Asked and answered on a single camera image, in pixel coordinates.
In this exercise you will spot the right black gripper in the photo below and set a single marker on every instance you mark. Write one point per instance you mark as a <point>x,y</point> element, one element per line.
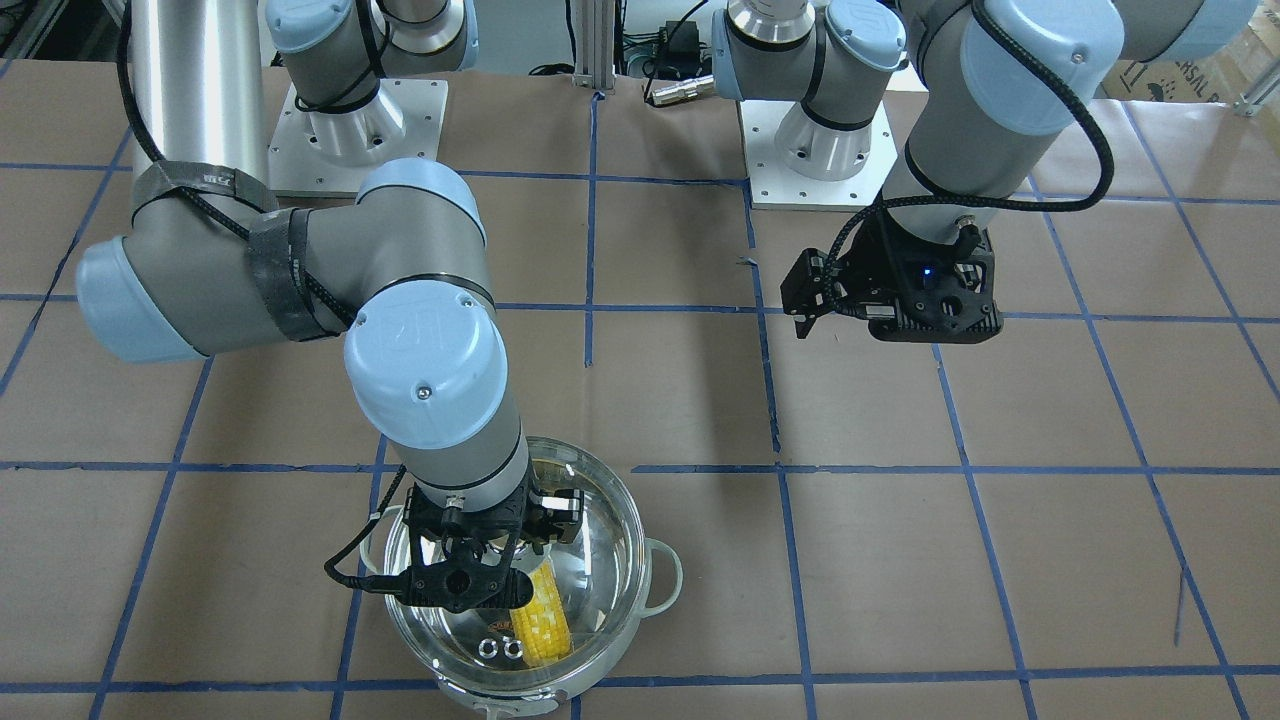
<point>557,517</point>

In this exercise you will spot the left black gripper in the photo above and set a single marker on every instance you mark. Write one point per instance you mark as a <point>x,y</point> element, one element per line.
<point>872,262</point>

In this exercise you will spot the yellow corn cob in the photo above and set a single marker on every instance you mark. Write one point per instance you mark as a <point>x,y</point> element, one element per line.
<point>541,627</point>

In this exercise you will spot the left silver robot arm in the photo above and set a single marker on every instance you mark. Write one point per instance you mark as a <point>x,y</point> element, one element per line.
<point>1004,127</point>

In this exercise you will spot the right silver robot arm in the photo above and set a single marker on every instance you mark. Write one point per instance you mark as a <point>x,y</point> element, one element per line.
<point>212,264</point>

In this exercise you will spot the pale green cooking pot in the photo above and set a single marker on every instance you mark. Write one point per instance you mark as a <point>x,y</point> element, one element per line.
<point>660,580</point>

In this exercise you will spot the cardboard box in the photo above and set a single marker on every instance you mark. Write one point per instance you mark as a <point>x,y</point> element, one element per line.
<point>1222,77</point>

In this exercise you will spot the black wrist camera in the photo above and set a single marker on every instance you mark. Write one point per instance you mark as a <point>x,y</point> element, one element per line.
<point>940,293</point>
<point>496,580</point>

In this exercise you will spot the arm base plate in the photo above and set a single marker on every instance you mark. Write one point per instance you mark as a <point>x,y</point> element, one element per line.
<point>820,160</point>

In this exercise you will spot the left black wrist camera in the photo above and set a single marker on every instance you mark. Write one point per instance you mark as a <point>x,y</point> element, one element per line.
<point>940,293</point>

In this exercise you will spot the aluminium frame post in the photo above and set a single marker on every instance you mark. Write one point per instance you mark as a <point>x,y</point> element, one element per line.
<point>595,25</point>

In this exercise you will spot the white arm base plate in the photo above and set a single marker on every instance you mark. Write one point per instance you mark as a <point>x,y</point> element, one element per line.
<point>328,156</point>

